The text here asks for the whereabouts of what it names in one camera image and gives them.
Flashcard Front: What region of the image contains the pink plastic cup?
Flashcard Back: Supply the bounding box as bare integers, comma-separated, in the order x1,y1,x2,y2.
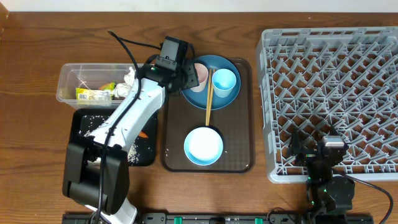
191,63,208,92

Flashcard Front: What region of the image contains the light blue plastic cup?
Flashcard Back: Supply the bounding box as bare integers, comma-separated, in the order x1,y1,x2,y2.
212,68,237,98

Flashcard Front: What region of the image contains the white paper napkin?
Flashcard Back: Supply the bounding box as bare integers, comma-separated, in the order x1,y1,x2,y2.
112,83,131,98

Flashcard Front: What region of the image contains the light blue bowl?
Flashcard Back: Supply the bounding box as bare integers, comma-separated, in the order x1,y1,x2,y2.
183,126,224,166

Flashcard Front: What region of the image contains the orange carrot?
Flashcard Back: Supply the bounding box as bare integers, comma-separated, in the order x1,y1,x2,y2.
138,131,148,138

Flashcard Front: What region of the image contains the wooden chopstick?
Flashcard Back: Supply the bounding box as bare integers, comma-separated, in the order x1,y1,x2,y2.
208,68,216,125
205,68,212,126

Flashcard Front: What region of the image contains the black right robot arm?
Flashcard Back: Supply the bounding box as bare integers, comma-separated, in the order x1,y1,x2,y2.
287,127,354,223

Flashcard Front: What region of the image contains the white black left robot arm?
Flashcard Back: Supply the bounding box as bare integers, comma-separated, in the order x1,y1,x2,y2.
62,57,198,223

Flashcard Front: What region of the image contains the grey plastic dishwasher rack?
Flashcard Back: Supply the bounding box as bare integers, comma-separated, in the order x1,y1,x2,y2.
256,27,397,184

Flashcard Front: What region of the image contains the clear plastic waste bin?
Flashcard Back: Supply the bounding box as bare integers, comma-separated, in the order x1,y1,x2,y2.
56,63,138,111

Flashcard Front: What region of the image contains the dark blue plate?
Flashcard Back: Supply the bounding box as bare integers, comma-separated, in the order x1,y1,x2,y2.
182,55,241,110

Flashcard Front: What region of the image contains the dark brown serving tray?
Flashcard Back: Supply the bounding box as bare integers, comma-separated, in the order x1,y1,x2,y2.
161,55,254,173

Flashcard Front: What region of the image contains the yellow green snack wrapper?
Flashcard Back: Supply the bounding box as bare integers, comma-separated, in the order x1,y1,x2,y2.
75,82,115,101

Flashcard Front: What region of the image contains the spilled white rice pile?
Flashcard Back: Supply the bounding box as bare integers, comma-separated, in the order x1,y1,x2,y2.
78,115,140,166

